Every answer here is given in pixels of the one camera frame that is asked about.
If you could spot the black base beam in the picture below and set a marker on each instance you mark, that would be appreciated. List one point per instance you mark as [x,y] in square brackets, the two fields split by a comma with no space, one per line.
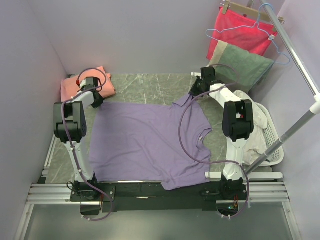
[152,196]

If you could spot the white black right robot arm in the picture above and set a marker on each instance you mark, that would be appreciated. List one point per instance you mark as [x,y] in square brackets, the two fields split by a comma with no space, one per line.
[237,119]

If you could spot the red towel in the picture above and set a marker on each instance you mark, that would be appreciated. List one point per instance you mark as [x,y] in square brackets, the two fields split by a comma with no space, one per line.
[241,32]

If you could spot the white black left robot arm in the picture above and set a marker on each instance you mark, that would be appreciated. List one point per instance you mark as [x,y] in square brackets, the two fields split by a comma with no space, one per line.
[70,125]

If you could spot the silver clothes rack pole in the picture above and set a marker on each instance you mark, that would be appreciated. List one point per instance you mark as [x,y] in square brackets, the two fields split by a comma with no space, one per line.
[286,94]

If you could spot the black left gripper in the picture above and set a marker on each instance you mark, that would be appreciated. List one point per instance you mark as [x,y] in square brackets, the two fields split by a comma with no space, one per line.
[100,101]

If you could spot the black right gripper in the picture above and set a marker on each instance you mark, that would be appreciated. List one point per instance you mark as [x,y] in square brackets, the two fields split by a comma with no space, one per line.
[193,91]

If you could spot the purple t shirt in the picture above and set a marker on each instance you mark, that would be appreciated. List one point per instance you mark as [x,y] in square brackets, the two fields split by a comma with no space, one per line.
[150,142]

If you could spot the green and beige towel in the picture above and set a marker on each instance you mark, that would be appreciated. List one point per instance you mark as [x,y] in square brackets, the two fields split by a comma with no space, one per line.
[233,64]

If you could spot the white t shirt with print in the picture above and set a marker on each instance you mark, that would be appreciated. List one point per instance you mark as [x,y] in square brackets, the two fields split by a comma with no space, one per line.
[256,144]

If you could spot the wooden clip hanger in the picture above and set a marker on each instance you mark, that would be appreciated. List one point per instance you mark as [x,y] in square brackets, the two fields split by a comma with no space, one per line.
[246,11]

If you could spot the white laundry basket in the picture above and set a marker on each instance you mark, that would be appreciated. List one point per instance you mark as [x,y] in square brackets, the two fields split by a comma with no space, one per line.
[270,133]

